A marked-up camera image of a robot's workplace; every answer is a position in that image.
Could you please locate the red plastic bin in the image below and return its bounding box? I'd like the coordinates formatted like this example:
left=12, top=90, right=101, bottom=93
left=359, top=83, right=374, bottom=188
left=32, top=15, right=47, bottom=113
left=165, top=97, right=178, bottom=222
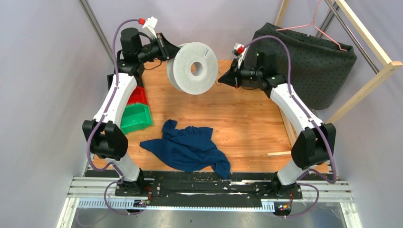
left=126, top=86, right=148, bottom=106

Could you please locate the black plastic bin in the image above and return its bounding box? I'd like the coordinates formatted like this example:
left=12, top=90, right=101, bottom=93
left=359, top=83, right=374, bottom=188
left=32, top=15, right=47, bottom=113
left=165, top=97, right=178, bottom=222
left=107, top=74, right=114, bottom=91

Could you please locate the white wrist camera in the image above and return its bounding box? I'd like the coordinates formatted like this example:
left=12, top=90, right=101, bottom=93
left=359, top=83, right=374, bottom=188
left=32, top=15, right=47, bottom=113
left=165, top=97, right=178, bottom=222
left=233, top=43, right=247, bottom=69
left=138, top=16, right=158, bottom=39

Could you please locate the aluminium rail frame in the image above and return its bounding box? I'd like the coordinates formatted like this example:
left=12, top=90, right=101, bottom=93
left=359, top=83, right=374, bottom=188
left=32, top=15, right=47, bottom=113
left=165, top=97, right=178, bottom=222
left=57, top=173, right=362, bottom=228

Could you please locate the blue cloth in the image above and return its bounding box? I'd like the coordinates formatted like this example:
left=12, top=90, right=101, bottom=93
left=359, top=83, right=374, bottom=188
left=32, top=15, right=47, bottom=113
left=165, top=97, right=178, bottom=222
left=139, top=119, right=230, bottom=179

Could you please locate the white cable spool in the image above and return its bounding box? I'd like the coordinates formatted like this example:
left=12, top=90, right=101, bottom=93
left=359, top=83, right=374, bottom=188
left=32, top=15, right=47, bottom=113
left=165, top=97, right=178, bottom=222
left=167, top=42, right=218, bottom=95

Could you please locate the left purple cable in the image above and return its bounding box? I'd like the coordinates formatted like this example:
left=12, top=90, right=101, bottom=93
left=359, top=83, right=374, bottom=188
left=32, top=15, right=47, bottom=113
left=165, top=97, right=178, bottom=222
left=86, top=18, right=149, bottom=216

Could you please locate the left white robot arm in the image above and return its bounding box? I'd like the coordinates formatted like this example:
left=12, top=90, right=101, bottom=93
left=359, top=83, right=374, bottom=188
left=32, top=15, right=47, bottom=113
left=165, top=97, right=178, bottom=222
left=82, top=26, right=179, bottom=196

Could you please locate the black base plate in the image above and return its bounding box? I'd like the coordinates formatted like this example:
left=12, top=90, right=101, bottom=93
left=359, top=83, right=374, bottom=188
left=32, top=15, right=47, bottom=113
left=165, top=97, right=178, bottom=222
left=85, top=170, right=304, bottom=209

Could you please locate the dark dotted fabric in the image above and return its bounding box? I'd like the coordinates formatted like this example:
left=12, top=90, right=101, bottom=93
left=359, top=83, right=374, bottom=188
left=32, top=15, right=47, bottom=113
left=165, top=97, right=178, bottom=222
left=253, top=23, right=357, bottom=110

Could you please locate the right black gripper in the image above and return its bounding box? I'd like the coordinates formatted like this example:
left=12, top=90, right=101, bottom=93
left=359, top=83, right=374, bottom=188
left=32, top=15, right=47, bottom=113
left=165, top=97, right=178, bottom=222
left=218, top=57, right=263, bottom=88

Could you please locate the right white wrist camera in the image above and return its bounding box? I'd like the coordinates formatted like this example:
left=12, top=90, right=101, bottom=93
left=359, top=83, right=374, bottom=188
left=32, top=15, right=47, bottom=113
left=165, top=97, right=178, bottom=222
left=233, top=43, right=247, bottom=69

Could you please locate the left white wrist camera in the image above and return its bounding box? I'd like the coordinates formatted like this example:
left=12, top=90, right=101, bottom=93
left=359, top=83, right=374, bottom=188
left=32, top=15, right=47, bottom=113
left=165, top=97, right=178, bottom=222
left=138, top=16, right=158, bottom=39

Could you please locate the green plastic bin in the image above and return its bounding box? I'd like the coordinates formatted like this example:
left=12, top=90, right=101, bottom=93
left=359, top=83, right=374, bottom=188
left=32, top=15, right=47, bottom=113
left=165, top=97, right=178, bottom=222
left=120, top=103, right=153, bottom=135

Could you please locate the purple cable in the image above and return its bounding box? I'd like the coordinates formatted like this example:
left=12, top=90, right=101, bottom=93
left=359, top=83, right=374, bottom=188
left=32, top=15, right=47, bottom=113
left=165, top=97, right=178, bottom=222
left=86, top=18, right=149, bottom=216
left=244, top=35, right=338, bottom=219

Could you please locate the pink wire hanger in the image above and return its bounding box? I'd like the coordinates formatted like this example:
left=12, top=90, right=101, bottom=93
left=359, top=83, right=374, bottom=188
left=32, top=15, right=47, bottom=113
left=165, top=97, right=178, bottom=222
left=276, top=0, right=348, bottom=52

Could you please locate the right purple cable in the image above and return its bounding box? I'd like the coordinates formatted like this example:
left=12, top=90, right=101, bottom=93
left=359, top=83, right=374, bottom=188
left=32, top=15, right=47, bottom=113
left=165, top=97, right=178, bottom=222
left=244, top=35, right=338, bottom=219

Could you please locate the wooden frame rack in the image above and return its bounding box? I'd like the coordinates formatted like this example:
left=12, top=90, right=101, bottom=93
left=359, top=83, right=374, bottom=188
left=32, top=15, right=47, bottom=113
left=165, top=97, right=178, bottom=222
left=268, top=0, right=403, bottom=157

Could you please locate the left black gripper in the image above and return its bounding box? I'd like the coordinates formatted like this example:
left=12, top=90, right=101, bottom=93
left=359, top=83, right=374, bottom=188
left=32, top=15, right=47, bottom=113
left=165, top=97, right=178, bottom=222
left=136, top=33, right=183, bottom=64

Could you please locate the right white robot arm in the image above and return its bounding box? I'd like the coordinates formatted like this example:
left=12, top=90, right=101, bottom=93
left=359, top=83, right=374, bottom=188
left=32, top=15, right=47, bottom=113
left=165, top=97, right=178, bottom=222
left=218, top=44, right=336, bottom=198

